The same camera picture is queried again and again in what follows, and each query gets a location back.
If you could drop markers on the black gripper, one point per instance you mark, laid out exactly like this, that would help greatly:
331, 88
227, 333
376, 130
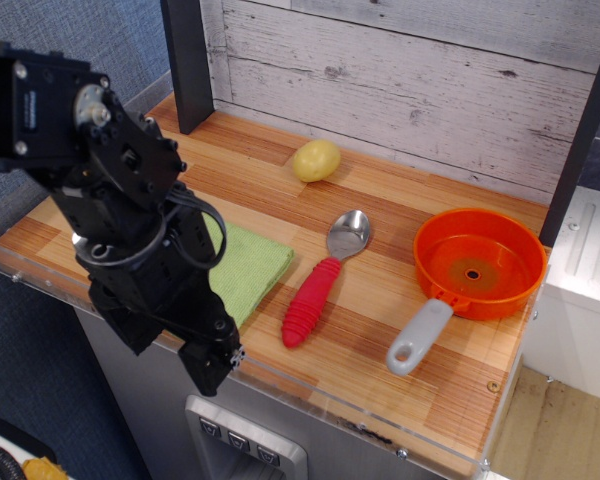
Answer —
163, 284

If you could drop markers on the red handled metal spoon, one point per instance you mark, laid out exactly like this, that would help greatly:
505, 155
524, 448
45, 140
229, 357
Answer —
347, 237

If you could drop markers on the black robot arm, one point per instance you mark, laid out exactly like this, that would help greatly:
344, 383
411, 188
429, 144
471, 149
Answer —
139, 232

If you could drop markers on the green cloth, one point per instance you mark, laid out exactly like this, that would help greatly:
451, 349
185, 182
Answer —
250, 267

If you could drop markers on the silver button panel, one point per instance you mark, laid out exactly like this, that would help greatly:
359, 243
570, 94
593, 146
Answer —
232, 447

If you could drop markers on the yellow object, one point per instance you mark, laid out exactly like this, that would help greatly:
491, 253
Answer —
43, 469

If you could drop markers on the clear acrylic guard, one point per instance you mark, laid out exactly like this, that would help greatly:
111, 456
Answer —
334, 394

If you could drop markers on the yellow potato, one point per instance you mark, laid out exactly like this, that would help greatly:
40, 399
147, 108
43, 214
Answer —
316, 160

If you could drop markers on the white side cabinet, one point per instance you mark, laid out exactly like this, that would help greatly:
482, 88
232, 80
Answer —
563, 338

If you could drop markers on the orange pan grey handle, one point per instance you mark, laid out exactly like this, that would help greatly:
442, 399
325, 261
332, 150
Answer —
472, 263

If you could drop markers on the dark left post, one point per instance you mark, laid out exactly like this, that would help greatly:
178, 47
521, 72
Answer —
186, 45

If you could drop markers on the dark post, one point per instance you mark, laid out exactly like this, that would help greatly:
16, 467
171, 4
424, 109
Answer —
186, 45
573, 167

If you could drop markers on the dark right post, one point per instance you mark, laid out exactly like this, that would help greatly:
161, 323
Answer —
573, 167

